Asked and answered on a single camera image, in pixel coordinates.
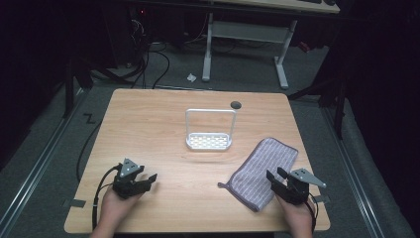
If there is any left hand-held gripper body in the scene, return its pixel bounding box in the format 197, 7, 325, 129
112, 158, 147, 200

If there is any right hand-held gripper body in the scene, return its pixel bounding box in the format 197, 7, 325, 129
276, 168, 328, 206

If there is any purple striped towel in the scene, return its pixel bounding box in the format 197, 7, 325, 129
217, 137, 299, 213

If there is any white towel rack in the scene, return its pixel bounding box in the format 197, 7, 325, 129
184, 108, 238, 152

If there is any person's right hand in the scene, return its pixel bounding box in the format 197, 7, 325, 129
275, 193, 315, 238

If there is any grey tape strip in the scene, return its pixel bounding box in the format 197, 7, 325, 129
62, 197, 87, 209
312, 194, 332, 204

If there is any black metal stand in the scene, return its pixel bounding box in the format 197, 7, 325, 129
61, 56, 95, 119
287, 49, 351, 140

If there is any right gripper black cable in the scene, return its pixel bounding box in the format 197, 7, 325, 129
304, 193, 320, 232

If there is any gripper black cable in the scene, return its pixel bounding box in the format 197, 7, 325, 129
91, 164, 122, 231
304, 193, 320, 232

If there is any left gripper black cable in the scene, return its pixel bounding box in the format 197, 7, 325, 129
91, 164, 122, 231

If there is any thin black floor cable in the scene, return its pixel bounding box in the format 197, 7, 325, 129
75, 121, 103, 183

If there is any metal floor rail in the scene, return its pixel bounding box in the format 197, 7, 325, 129
321, 106, 385, 238
0, 88, 87, 229

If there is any black floor cable bundle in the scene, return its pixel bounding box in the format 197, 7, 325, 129
88, 16, 171, 90

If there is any white desk frame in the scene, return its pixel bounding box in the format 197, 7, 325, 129
201, 0, 341, 90

